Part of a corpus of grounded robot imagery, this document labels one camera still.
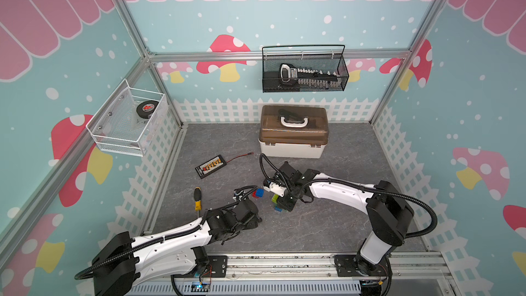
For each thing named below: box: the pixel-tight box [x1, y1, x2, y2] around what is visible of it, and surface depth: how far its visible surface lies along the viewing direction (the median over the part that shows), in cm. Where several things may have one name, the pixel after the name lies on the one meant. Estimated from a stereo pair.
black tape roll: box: [135, 100, 160, 119], surface depth 81 cm
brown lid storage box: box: [258, 104, 330, 159], surface depth 96 cm
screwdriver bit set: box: [278, 63, 340, 90], surface depth 91 cm
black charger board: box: [194, 154, 227, 179], surface depth 102 cm
